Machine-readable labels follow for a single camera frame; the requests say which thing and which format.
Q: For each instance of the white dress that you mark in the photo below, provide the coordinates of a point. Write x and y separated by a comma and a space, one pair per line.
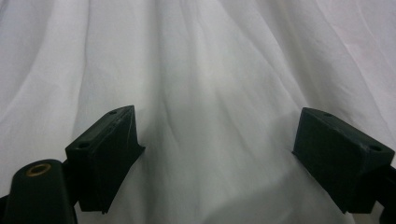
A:
211, 62

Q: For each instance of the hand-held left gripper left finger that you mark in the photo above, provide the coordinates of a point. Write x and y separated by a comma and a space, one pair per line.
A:
102, 161

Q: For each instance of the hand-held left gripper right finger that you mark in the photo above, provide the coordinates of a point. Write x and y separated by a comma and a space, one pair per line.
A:
339, 161

